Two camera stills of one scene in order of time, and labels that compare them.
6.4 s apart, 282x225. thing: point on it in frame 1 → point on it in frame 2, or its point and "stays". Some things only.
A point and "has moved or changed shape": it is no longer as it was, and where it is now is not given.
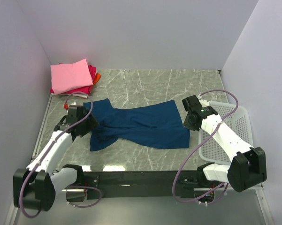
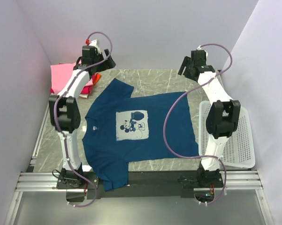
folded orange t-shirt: x=97 y=78 stays
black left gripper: x=91 y=123 → x=110 y=63
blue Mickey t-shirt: x=154 y=123 has moved or changed shape
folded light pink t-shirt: x=66 y=77 stays
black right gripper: x=187 y=125 → x=186 y=61
